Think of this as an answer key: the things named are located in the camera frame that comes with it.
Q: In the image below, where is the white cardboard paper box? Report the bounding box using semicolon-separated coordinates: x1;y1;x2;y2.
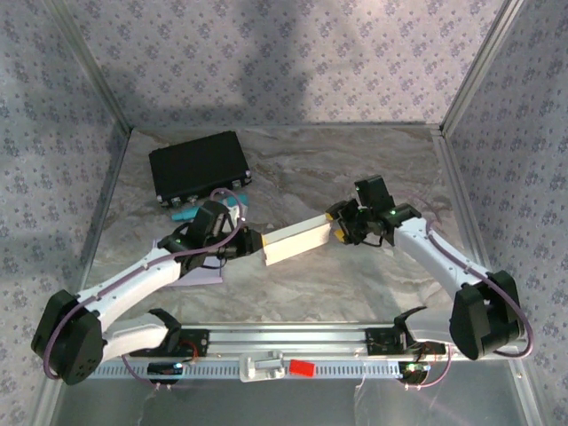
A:
261;214;332;267

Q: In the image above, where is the pale lavender paper box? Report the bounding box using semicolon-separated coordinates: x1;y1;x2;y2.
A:
152;237;225;288

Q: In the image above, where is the teal toy microphone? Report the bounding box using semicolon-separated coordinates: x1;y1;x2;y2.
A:
171;194;249;223

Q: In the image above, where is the black hard case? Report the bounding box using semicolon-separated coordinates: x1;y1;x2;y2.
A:
148;131;253;209

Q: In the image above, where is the red plastic block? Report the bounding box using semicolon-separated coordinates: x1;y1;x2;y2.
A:
288;359;317;378

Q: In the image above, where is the small black circuit board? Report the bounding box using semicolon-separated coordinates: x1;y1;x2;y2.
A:
147;361;185;385
398;361;432;385

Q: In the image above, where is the grey metal panel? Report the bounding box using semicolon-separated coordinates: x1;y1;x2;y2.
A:
57;376;532;426

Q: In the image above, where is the aluminium side rail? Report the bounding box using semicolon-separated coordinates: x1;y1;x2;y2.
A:
56;127;135;327
432;126;507;325

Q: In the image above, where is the wide aluminium base rail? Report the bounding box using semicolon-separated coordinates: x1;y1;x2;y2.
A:
47;322;533;359

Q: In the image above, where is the thin aluminium table rail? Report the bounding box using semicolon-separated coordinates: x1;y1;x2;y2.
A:
130;122;444;132

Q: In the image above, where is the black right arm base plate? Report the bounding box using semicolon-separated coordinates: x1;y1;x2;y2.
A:
366;327;447;356

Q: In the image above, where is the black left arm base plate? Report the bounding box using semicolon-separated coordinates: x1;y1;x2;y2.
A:
129;328;211;358

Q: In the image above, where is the white plastic bracket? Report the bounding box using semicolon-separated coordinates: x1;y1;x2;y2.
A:
238;349;286;383

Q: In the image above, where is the slotted grey cable duct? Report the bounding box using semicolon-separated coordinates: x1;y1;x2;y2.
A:
88;359;407;381

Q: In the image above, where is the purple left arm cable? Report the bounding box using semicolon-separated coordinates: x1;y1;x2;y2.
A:
42;187;249;392

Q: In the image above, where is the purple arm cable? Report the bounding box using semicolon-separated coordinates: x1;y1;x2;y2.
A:
42;187;249;392
401;193;537;392

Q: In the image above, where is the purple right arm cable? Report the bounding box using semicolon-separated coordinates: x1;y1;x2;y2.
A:
401;193;537;392

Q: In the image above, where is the aluminium frame post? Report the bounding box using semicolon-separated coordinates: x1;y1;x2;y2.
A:
440;0;528;134

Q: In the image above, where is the aluminium frame leg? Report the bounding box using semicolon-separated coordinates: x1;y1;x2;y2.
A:
33;359;67;426
509;359;540;426

